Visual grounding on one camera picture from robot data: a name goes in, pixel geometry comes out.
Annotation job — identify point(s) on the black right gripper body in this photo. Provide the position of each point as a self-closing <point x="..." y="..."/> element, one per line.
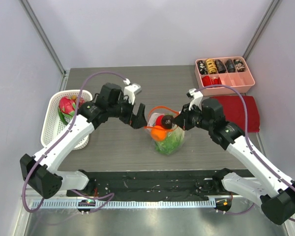
<point x="185" y="118"/>

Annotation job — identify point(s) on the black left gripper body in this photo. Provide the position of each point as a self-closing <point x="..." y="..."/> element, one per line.
<point x="125" y="108"/>

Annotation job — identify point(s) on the dark brown mangosteen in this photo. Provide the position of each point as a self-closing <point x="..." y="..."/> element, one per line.
<point x="167" y="122"/>

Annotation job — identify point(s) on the green lettuce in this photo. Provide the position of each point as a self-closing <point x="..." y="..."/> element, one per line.
<point x="173" y="141"/>

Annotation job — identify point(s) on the clear zip bag orange zipper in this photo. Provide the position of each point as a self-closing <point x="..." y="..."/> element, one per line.
<point x="162" y="110"/>

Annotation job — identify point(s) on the orange tangerine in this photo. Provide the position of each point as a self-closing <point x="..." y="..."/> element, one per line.
<point x="158" y="133"/>

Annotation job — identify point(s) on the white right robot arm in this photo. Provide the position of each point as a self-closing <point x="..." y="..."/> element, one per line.
<point x="274" y="192"/>

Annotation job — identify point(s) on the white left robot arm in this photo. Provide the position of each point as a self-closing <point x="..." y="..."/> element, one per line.
<point x="41" y="172"/>

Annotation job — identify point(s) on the red cloth in box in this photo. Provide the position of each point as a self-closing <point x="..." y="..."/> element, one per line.
<point x="210" y="80"/>

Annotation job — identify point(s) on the dark red folded cloth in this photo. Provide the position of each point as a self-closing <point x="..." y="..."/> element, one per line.
<point x="234" y="111"/>

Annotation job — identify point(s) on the black patterned roll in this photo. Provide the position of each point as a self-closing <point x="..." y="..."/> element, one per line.
<point x="230" y="66"/>
<point x="202" y="67"/>

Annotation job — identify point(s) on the yellow patterned roll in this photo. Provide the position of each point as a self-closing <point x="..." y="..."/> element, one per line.
<point x="211" y="66"/>

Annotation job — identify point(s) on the dark patterned roll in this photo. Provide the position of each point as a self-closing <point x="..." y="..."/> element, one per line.
<point x="220" y="66"/>

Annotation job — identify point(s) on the pink dragon fruit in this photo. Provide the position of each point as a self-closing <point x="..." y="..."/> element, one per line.
<point x="66" y="108"/>

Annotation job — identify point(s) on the pink divided storage box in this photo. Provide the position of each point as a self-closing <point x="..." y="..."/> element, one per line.
<point x="240" y="81"/>

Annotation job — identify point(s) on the floral patterned roll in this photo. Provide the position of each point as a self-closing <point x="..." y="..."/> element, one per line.
<point x="239" y="65"/>

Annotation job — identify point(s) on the white perforated plastic basket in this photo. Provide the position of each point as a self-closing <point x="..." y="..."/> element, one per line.
<point x="53" y="125"/>

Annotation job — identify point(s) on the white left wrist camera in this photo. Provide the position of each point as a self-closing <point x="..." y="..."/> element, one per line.
<point x="130" y="91"/>

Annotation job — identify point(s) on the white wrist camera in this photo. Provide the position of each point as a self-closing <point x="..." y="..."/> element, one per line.
<point x="196" y="98"/>
<point x="130" y="91"/>

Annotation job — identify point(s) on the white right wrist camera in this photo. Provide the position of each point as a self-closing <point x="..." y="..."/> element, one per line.
<point x="196" y="98"/>

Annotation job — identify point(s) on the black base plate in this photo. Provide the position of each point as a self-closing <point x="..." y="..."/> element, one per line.
<point x="156" y="186"/>

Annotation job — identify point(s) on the slotted cable duct rail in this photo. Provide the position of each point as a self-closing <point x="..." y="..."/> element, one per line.
<point x="80" y="203"/>

